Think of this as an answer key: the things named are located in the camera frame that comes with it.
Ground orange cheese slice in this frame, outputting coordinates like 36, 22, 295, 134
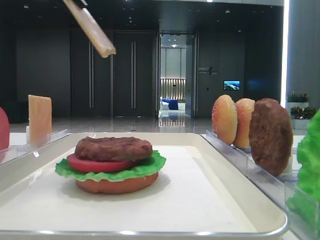
63, 0, 116, 58
28, 95, 52, 147

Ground green lettuce leaf on burger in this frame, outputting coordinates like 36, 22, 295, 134
55, 150, 167, 182

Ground brown meat patty on burger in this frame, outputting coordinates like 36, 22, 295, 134
74, 136, 153, 162

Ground red tomato slice on burger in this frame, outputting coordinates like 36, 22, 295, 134
66, 153, 139, 173

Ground standing brown meat patty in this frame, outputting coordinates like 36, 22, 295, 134
248, 98, 293, 176

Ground standing red tomato slice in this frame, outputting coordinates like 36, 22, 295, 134
0, 107, 10, 151

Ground standing green lettuce leaf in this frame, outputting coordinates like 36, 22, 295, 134
287, 112, 320, 234

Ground dark double doors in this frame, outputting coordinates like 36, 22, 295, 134
70, 29, 157, 117

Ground sesame bun outer right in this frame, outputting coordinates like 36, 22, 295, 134
211, 94, 238, 145

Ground sesame bun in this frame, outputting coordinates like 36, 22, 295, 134
211, 94, 238, 145
233, 98, 255, 149

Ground cream rectangular metal tray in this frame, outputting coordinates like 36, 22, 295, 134
0, 133, 289, 240

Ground sesame bun inner right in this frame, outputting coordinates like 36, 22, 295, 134
233, 98, 255, 149

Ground bottom bun on tray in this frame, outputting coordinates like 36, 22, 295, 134
75, 172, 159, 195

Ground potted plants in planter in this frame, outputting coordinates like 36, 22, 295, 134
286, 91, 317, 130

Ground wall mounted screen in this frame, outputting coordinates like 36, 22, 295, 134
223, 80, 240, 91

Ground right long clear acrylic rail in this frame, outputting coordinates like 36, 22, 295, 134
205, 130, 297, 209

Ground long clear acrylic rail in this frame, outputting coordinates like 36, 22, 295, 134
205, 130, 297, 209
0, 129, 69, 165

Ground left long clear acrylic rail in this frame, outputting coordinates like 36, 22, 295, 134
0, 129, 69, 165

